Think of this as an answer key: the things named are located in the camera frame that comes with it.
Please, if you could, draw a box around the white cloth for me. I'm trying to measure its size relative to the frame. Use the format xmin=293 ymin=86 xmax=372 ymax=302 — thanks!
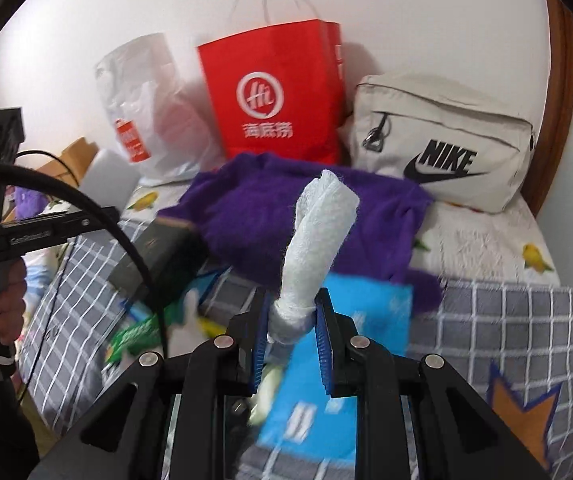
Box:
xmin=268 ymin=169 xmax=359 ymax=346

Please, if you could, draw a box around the black cable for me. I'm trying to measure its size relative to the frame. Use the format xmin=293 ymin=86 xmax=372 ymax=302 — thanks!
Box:
xmin=0 ymin=148 xmax=170 ymax=406

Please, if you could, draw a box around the dark green tea tin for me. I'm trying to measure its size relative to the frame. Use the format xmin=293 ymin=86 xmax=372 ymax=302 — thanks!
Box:
xmin=108 ymin=217 xmax=208 ymax=312

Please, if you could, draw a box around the brown cardboard box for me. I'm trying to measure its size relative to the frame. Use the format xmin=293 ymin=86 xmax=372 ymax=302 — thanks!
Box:
xmin=37 ymin=136 xmax=99 ymax=188

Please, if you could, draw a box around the red Haidilao paper bag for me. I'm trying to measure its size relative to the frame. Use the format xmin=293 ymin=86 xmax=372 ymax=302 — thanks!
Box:
xmin=198 ymin=0 xmax=346 ymax=165

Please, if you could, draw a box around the beige Nike bag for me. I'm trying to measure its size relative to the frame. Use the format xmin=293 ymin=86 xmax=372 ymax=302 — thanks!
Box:
xmin=340 ymin=73 xmax=536 ymax=214

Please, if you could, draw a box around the purple fuzzy towel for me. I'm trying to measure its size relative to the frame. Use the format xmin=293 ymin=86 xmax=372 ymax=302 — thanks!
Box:
xmin=159 ymin=153 xmax=442 ymax=314

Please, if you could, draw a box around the white Miniso plastic bag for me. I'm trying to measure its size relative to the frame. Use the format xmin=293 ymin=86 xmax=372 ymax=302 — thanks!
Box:
xmin=94 ymin=32 xmax=224 ymax=186

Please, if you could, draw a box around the person's left hand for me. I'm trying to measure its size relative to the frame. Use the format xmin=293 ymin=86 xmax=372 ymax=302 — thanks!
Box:
xmin=0 ymin=258 xmax=27 ymax=346

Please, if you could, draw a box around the blue tissue box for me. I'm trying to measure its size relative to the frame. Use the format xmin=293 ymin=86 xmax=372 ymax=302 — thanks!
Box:
xmin=257 ymin=273 xmax=413 ymax=464

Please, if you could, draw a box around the green snack packet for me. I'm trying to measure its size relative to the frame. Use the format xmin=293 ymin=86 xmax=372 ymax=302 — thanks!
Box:
xmin=104 ymin=304 xmax=184 ymax=365

